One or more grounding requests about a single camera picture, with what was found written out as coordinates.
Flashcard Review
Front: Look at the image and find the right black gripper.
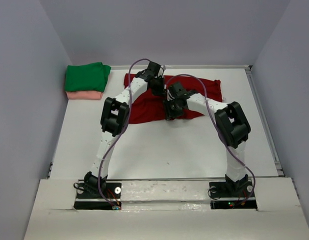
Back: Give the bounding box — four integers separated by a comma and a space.
162, 97, 184, 121

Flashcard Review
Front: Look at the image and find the red t shirt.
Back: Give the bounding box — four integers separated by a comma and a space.
129, 74, 228, 125

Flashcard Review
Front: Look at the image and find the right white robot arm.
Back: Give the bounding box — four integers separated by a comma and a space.
163, 82, 255, 200

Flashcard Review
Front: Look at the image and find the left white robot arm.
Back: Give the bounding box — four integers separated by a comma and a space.
83, 61, 166, 203

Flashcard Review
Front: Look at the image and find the folded green t shirt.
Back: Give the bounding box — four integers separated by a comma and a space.
64, 62, 112, 92

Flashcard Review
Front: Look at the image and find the folded pink t shirt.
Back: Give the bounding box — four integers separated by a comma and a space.
65, 90, 103, 100

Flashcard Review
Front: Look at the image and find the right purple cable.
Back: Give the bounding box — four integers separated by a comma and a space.
165, 73, 257, 207

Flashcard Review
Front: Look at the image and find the purple cable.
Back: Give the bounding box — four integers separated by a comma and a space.
95, 57, 152, 208
165, 73, 257, 207

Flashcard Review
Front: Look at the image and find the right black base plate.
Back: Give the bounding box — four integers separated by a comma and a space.
207, 181, 258, 210

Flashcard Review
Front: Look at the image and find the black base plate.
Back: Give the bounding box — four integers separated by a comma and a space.
207, 181, 258, 210
73, 181, 122, 211

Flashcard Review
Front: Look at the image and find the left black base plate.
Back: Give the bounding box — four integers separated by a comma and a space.
73, 181, 122, 211

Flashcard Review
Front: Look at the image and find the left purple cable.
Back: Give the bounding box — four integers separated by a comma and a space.
95, 57, 152, 208

